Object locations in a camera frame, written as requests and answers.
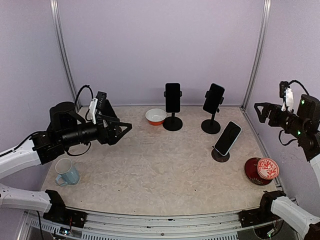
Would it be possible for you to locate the right aluminium frame post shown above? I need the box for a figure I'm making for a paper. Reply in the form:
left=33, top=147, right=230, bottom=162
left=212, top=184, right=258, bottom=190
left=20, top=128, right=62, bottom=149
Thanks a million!
left=241, top=0, right=272, bottom=111

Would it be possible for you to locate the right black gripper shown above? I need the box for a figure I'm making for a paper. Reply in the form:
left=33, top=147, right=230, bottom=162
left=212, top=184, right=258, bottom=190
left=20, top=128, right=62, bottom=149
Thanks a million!
left=254, top=102, right=307, bottom=138

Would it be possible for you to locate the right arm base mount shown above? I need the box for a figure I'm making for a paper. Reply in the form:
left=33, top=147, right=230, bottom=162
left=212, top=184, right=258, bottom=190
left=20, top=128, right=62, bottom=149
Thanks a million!
left=238, top=190, right=287, bottom=228

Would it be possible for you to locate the orange white bowl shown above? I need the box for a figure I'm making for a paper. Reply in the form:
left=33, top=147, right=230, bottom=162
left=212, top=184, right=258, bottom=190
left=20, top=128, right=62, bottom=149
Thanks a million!
left=145, top=108, right=167, bottom=126

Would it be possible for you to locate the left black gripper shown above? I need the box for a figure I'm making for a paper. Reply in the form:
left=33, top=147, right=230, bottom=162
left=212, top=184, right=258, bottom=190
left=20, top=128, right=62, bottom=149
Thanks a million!
left=61, top=114, right=132, bottom=148

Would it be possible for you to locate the blue cased bottom phone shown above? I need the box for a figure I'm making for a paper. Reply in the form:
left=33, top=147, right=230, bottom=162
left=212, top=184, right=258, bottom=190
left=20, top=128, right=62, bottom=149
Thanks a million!
left=214, top=121, right=242, bottom=156

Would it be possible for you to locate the right flat black phone stand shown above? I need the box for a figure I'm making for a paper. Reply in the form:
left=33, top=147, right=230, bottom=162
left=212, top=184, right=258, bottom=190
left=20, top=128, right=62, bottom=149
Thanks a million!
left=211, top=148, right=230, bottom=163

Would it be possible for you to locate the aluminium frame post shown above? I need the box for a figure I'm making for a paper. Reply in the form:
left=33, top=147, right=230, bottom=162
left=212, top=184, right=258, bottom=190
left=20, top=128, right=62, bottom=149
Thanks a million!
left=241, top=0, right=272, bottom=111
left=49, top=0, right=77, bottom=101

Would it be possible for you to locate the red patterned bowl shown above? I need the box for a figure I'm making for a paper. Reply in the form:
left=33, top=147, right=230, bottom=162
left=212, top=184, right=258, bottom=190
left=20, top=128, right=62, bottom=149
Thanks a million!
left=257, top=158, right=280, bottom=180

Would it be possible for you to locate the dark red saucer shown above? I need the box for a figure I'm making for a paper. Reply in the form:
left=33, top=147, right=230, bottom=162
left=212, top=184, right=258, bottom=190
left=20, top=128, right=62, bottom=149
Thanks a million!
left=244, top=157, right=272, bottom=186

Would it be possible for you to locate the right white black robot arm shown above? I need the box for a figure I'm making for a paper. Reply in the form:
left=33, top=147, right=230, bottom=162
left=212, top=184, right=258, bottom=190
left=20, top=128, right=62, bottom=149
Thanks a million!
left=254, top=94, right=320, bottom=240

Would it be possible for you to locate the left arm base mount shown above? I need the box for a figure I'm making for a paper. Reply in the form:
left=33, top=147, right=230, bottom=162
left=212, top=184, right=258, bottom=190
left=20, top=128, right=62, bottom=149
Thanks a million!
left=43, top=189, right=88, bottom=229

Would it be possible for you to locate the black pole phone stand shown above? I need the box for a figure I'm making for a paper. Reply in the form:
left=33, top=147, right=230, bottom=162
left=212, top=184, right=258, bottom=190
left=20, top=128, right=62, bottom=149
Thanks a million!
left=162, top=112, right=183, bottom=132
left=200, top=91, right=226, bottom=134

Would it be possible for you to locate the left aluminium frame post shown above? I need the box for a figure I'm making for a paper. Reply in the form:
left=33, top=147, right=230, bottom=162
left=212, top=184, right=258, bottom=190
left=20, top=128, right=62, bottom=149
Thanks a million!
left=49, top=0, right=77, bottom=101

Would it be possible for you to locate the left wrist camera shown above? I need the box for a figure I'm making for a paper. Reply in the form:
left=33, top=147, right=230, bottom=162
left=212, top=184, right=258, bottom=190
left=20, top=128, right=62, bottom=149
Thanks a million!
left=87, top=91, right=107, bottom=125

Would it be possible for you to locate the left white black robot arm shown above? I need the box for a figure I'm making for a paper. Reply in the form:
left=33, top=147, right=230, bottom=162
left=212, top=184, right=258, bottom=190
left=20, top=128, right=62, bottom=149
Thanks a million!
left=0, top=101, right=132, bottom=223

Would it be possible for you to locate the light blue mug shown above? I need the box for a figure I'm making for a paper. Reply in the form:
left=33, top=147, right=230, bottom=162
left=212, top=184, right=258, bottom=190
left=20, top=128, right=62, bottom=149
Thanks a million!
left=54, top=158, right=80, bottom=187

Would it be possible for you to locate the black teal phone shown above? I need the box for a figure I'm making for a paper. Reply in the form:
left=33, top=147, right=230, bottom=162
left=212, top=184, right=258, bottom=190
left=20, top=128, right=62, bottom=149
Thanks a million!
left=163, top=82, right=182, bottom=113

